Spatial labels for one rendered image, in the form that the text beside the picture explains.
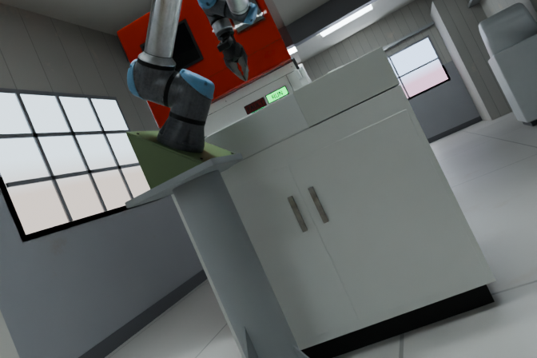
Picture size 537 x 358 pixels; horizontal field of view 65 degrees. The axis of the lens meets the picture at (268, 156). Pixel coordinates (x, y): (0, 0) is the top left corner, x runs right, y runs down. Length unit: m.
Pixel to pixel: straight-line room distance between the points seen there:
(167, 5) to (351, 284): 1.12
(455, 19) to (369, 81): 8.62
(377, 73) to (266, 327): 0.92
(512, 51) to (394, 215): 4.75
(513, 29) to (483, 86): 3.88
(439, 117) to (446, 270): 9.67
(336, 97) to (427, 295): 0.76
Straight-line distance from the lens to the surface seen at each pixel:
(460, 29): 10.09
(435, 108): 11.19
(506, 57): 6.12
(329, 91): 1.55
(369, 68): 1.56
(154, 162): 1.33
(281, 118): 1.57
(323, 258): 1.60
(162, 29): 1.33
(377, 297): 1.63
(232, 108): 2.28
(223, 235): 1.29
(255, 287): 1.32
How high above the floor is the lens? 0.68
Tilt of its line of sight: 4 degrees up
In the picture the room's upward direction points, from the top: 25 degrees counter-clockwise
